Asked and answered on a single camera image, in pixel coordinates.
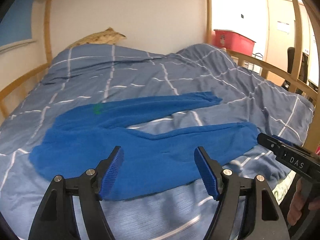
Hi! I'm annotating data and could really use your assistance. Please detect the blue fleece pants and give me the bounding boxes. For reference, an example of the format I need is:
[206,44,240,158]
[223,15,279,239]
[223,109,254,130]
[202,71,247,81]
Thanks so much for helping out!
[29,92,259,201]

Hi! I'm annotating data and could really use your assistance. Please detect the person right hand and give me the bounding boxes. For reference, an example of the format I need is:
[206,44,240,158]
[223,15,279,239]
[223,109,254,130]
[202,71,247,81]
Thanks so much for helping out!
[287,178,320,226]

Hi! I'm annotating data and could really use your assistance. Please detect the black office chair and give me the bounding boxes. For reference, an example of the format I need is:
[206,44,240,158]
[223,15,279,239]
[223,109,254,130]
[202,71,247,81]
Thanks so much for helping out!
[281,47,311,92]

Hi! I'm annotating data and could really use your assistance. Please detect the wooden door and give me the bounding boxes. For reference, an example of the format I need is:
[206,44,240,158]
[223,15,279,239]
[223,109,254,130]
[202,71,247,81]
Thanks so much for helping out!
[265,0,296,68]

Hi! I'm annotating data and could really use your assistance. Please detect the red storage box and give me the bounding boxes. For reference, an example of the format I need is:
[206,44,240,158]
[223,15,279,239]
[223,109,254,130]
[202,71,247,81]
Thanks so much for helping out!
[212,29,255,56]

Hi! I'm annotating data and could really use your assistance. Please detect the beige patterned pillow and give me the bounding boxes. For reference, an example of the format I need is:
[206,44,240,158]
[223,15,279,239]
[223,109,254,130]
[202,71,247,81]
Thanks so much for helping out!
[66,27,126,49]

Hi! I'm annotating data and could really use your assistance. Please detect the blue window blind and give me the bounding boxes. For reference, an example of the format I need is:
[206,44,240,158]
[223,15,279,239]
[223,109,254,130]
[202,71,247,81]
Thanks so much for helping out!
[0,0,34,46]

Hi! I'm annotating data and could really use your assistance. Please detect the black wire rack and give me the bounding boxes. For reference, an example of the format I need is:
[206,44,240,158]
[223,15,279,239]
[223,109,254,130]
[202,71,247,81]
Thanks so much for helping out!
[249,52,264,75]

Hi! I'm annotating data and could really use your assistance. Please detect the wooden bunk bed frame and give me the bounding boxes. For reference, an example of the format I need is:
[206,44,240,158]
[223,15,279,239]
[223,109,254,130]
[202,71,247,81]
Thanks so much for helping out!
[0,0,320,151]

